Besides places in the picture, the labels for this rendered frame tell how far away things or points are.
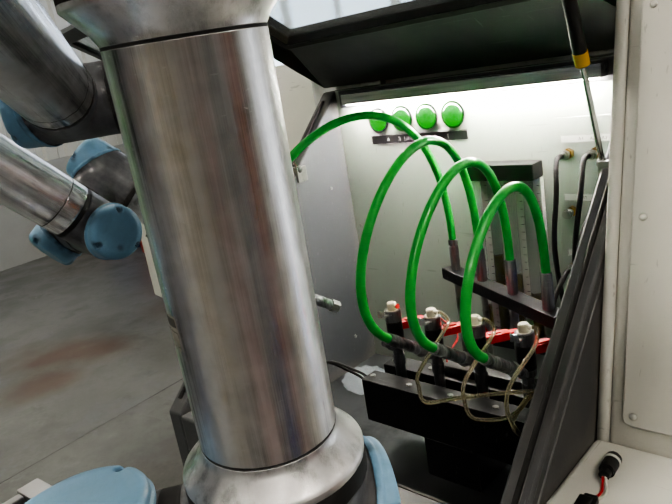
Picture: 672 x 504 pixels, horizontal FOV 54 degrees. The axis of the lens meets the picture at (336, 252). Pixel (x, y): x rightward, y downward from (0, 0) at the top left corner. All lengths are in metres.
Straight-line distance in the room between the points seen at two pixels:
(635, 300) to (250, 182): 0.66
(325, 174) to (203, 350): 1.08
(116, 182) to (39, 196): 0.19
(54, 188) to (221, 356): 0.57
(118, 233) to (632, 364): 0.68
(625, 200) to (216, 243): 0.66
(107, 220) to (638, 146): 0.68
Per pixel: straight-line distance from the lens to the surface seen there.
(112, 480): 0.48
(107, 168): 1.06
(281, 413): 0.38
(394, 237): 1.43
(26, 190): 0.89
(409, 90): 1.29
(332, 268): 1.45
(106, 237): 0.90
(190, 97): 0.32
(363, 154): 1.43
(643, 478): 0.90
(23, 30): 0.50
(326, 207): 1.42
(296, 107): 4.13
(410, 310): 0.88
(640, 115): 0.90
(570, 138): 1.18
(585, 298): 0.90
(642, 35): 0.92
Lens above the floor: 1.50
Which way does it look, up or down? 16 degrees down
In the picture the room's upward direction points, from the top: 10 degrees counter-clockwise
